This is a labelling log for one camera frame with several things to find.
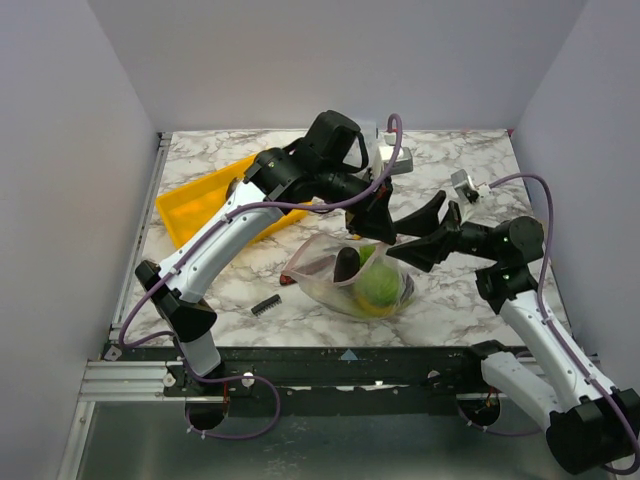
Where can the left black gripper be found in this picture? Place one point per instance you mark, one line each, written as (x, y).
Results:
(371, 219)

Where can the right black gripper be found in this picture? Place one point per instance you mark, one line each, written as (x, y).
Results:
(451, 228)

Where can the green grapes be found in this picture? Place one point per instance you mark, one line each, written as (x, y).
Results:
(368, 254)

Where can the green cabbage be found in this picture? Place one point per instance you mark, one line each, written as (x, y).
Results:
(380, 284)

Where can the clear zip top bag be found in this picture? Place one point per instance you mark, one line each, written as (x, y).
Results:
(312, 268)

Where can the purple eggplant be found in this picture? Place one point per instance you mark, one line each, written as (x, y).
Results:
(347, 264)

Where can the yellow lemon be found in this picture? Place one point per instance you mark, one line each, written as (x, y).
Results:
(373, 311)

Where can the yellow plastic tray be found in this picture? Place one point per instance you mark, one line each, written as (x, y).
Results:
(188, 208)

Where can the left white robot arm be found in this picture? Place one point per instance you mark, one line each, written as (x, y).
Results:
(309, 174)

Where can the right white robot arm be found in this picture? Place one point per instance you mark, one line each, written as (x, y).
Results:
(586, 419)

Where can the clear plastic screw box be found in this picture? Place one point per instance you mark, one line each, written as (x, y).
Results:
(369, 144)

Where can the red black utility knife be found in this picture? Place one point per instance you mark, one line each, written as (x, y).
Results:
(286, 280)

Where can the black chip comb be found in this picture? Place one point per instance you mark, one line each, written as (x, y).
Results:
(266, 304)

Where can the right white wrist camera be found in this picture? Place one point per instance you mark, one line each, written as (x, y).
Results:
(464, 187)

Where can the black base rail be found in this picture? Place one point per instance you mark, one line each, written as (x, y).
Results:
(275, 382)

